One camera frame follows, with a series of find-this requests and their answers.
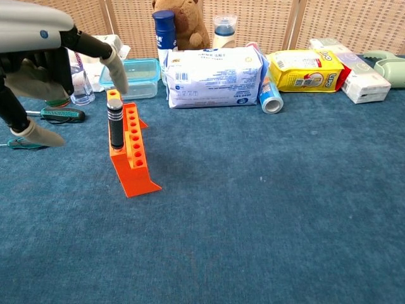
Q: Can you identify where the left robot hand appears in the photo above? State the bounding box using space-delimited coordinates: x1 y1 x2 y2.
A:
0 0 130 148

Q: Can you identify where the silver black precision screwdriver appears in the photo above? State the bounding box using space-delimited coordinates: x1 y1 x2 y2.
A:
106 98 125 153

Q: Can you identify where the large green screwdriver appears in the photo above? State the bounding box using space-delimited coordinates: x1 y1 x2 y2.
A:
25 106 86 124

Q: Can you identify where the small green screwdriver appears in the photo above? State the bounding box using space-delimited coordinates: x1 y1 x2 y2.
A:
0 138 48 150

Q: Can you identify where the orange tool rack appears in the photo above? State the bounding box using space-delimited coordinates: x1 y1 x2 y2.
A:
106 88 163 198

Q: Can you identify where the clear water bottle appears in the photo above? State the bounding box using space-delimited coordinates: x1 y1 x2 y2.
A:
68 50 96 106

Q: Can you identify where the clear container blue lid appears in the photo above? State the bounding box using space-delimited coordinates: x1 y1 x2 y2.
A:
99 58 161 101

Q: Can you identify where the blue white spray can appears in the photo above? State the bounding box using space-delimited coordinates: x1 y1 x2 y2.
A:
152 9 178 85

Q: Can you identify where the brown capybara plush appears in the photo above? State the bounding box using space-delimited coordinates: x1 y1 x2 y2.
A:
151 0 211 51

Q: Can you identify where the white wet wipes pack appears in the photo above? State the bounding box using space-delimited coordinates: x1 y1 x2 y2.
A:
165 44 270 110

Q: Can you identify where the mayonnaise squeeze bottle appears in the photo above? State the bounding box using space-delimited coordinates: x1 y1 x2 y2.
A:
211 14 238 49

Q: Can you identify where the blue table carpet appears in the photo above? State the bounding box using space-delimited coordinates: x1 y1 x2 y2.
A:
0 55 405 304

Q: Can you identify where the yellow snack bag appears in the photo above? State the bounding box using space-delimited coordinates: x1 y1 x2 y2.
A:
267 49 346 93

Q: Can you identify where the wicker folding screen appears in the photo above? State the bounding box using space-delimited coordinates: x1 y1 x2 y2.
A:
18 0 405 60

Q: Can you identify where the red package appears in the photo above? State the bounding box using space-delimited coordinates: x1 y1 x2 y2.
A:
335 68 352 91

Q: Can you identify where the pastel tissue box pack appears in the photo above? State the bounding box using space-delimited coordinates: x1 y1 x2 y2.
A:
308 37 392 105

